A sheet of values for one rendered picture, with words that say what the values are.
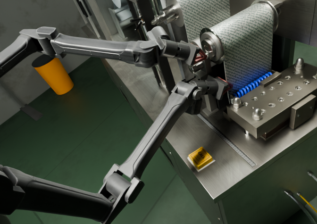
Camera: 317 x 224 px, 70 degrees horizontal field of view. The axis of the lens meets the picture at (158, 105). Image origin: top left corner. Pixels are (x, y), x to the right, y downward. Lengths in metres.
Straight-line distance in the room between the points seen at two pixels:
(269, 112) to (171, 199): 1.23
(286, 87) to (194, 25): 0.46
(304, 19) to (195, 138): 0.62
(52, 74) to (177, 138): 2.80
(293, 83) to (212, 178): 0.50
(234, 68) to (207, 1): 0.32
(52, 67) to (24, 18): 0.83
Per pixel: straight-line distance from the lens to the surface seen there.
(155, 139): 0.71
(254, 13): 0.97
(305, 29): 1.06
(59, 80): 3.68
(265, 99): 0.98
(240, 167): 0.94
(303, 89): 1.03
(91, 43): 0.85
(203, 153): 0.96
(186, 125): 1.10
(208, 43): 0.88
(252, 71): 1.03
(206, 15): 1.09
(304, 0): 1.02
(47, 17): 4.12
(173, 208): 1.91
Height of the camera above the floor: 1.70
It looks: 40 degrees down
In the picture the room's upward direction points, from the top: 22 degrees counter-clockwise
